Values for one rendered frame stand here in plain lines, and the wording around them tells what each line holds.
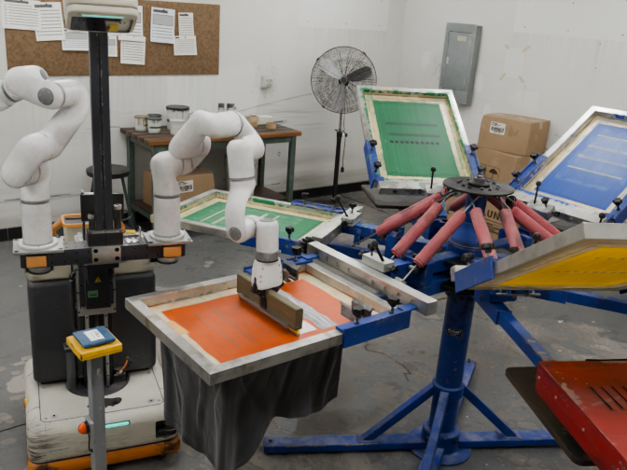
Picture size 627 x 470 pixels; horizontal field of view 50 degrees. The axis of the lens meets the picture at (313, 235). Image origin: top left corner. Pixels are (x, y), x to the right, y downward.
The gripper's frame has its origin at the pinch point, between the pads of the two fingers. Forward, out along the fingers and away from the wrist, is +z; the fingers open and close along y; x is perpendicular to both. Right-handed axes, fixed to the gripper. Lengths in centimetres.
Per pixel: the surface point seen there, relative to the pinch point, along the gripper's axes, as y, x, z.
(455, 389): -103, 2, 67
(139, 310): 38.4, -18.4, 0.1
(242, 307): 3.8, -10.4, 4.7
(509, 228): -97, 26, -16
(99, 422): 56, -13, 33
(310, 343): 3.9, 28.7, 4.0
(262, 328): 6.8, 6.9, 6.0
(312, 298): -22.5, -3.8, 5.5
